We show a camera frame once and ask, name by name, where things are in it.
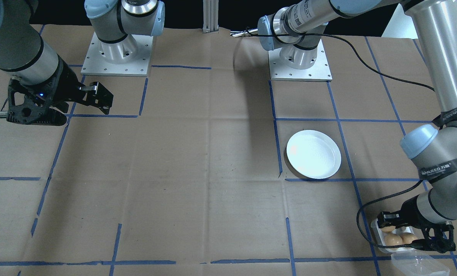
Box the clear plastic egg carton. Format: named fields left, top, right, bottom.
left=371, top=218, right=451, bottom=276

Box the white round plate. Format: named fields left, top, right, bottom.
left=286, top=130, right=342, bottom=180

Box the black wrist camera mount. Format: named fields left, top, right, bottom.
left=414, top=222, right=456, bottom=254
left=21, top=86, right=68, bottom=126

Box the white square base plate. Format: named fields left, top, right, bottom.
left=81, top=33, right=154, bottom=77
left=269, top=38, right=332, bottom=82

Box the aluminium frame post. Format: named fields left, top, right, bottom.
left=203, top=0, right=219, bottom=34

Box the silver cable connector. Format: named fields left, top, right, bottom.
left=230, top=29, right=259, bottom=38

